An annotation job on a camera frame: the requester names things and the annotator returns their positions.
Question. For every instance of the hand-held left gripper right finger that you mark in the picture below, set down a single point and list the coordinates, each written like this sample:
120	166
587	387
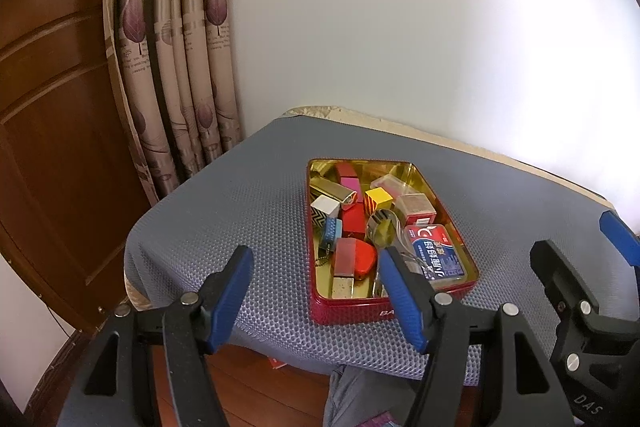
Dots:
400	297

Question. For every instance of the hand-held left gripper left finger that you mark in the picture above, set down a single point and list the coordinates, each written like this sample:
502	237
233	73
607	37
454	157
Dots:
230	302

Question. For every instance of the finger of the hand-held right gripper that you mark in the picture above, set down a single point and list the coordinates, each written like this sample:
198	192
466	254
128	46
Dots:
620	237
565	282

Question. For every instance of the red tin box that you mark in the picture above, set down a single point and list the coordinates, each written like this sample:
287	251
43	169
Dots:
350	309

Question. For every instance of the clear playing card case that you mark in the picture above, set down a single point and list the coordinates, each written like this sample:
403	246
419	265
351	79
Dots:
437	257

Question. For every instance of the orange-red block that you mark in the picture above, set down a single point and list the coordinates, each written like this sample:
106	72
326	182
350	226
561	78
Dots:
360	257

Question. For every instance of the clear red barcode box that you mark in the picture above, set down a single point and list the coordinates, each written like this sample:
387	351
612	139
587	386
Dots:
414	206

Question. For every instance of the red block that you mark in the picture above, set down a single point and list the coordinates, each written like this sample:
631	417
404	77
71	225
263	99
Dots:
352	217

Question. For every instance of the blue toy brick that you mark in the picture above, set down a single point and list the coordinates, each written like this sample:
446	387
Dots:
331	227

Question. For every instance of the yellow striped block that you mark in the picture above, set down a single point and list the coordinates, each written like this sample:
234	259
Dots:
376	199

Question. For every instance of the clear plastic box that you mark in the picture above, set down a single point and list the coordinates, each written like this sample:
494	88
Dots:
387	182

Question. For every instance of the white black striped block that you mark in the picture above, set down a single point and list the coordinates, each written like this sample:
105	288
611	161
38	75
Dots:
324	208

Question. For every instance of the pink block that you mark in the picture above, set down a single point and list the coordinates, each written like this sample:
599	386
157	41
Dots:
348	183

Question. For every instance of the small red packet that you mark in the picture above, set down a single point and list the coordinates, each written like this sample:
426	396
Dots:
275	362

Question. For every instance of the person's grey trouser leg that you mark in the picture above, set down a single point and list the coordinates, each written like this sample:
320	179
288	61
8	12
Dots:
360	397

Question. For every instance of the purple cloth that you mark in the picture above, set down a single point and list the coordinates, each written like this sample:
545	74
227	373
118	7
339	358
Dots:
382	421

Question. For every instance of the brown wooden door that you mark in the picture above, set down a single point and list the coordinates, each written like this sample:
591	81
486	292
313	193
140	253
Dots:
50	157

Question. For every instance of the patterned beige curtain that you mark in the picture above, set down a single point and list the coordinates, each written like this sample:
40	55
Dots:
150	57

